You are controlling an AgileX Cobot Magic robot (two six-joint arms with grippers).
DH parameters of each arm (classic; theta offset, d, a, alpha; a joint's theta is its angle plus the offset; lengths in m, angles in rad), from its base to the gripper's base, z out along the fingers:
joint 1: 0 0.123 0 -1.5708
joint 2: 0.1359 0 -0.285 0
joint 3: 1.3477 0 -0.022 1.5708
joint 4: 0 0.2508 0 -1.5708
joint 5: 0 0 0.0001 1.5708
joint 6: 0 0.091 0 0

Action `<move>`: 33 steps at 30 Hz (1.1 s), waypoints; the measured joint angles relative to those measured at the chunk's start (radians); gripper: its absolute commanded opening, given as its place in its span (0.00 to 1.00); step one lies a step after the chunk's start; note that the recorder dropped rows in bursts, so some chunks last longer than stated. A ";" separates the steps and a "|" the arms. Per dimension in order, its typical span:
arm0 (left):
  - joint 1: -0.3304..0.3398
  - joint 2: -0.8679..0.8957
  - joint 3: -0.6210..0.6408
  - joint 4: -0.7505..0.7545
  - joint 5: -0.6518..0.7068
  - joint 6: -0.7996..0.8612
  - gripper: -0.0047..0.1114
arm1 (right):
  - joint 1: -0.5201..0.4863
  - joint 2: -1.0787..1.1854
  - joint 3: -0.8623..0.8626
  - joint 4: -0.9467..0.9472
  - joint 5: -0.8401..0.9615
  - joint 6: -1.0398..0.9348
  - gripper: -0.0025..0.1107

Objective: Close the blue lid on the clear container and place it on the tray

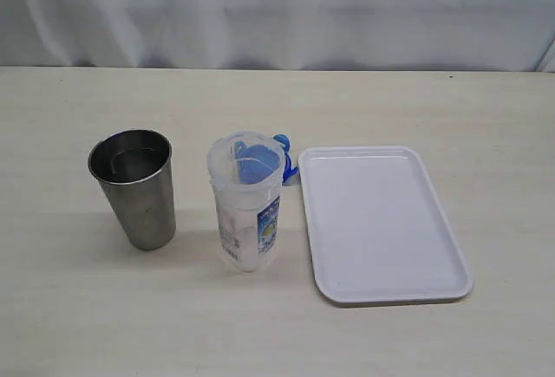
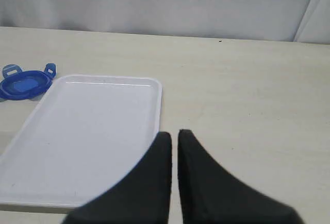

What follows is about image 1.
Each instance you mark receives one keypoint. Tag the white plastic tray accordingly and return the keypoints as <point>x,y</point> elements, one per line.
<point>377,231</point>

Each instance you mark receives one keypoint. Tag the clear plastic container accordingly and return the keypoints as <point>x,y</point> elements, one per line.
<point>247,214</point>

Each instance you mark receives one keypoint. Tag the stainless steel cup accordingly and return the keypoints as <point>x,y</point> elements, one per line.
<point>133,168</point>

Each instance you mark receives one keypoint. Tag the blue container lid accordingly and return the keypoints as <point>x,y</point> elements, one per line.
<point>287,164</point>

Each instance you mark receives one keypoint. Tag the white backdrop cloth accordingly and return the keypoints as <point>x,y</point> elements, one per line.
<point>508,35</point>

